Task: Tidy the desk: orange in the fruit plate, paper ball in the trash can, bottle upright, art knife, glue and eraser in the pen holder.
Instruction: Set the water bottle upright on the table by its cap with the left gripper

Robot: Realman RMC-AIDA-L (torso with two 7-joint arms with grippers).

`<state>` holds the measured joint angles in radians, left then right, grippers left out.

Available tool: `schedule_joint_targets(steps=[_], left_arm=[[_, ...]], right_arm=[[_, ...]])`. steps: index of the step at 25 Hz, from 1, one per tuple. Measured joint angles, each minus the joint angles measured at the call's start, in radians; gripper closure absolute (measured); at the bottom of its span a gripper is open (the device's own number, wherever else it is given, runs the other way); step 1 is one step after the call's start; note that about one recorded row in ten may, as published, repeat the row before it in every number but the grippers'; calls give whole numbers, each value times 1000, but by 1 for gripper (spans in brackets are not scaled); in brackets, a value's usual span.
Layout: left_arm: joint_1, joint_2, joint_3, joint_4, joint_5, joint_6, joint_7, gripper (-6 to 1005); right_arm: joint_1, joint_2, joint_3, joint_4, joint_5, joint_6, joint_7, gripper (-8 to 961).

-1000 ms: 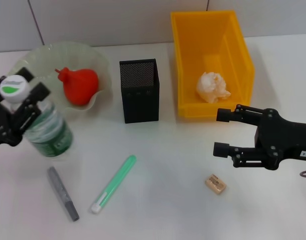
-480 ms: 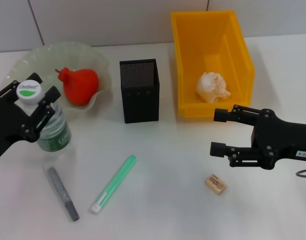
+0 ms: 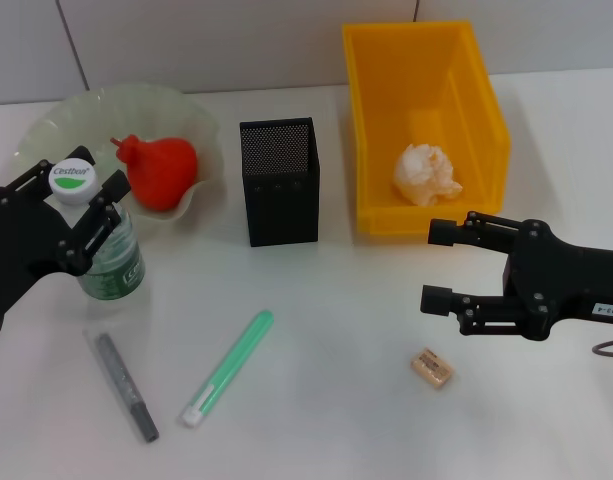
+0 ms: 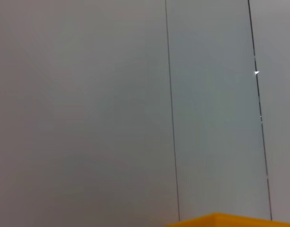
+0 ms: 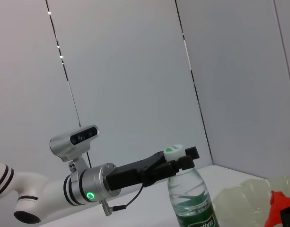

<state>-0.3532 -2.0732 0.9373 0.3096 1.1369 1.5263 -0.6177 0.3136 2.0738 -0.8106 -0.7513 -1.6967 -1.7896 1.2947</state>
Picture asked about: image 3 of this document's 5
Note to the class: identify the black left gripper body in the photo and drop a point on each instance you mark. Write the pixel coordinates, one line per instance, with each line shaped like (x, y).
(21, 240)

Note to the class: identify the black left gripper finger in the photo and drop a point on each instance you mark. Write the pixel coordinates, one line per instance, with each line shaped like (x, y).
(117, 185)
(81, 155)

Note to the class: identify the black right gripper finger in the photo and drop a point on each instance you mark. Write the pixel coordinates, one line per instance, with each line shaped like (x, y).
(436, 300)
(443, 232)

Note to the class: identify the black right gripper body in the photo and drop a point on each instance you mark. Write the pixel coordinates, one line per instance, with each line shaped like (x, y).
(551, 280)

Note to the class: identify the red-orange soft toy orange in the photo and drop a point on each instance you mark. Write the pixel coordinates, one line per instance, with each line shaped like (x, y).
(161, 170)

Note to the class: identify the white paper ball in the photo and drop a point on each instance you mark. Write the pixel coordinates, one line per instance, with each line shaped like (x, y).
(421, 172)

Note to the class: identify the clear bottle with green label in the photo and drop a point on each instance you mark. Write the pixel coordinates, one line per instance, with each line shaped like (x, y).
(116, 270)

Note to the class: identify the beige eraser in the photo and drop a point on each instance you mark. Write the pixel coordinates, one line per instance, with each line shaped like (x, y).
(432, 369)

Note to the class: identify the pale green glass fruit plate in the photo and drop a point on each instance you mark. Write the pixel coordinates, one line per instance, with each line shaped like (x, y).
(151, 110)

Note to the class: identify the black mesh pen holder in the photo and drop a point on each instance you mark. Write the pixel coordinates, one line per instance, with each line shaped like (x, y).
(281, 210)

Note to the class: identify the grey marker pen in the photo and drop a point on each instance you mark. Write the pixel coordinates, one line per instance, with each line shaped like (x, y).
(128, 395)

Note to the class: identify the green and white pen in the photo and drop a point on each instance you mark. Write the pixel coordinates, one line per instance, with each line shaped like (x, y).
(226, 370)

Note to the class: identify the yellow plastic bin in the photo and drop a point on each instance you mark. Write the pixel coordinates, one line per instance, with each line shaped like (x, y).
(426, 100)

